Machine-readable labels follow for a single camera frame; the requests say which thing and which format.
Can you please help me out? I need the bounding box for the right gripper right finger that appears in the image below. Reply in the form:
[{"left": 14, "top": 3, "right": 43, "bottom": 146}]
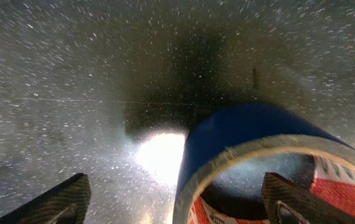
[{"left": 260, "top": 171, "right": 355, "bottom": 224}]

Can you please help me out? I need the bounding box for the roll of blue tape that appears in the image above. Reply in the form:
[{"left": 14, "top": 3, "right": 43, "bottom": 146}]
[{"left": 172, "top": 102, "right": 355, "bottom": 224}]

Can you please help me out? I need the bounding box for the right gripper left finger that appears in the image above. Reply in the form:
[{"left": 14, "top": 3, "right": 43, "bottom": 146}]
[{"left": 0, "top": 172, "right": 92, "bottom": 224}]

